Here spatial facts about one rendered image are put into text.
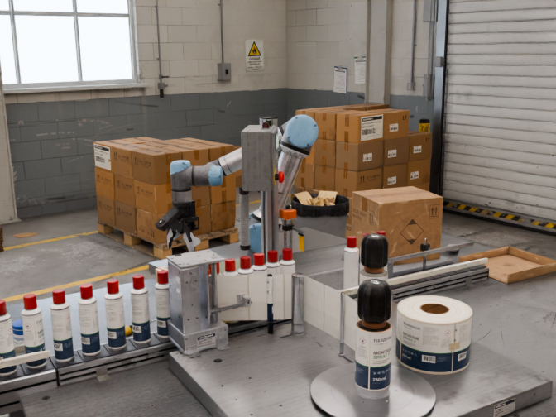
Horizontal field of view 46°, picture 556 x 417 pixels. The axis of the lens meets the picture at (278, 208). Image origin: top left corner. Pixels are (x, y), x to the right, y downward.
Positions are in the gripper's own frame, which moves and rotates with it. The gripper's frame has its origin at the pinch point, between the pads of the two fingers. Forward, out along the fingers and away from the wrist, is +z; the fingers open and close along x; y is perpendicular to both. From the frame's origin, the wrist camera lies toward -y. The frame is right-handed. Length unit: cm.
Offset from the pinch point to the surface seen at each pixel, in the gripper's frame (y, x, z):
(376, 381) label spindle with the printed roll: -28, -112, 2
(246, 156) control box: -9, -47, -43
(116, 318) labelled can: -54, -40, -2
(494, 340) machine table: 35, -112, 13
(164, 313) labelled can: -40, -44, 0
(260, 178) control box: -6, -51, -36
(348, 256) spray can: 25, -62, -6
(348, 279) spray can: 25, -62, 2
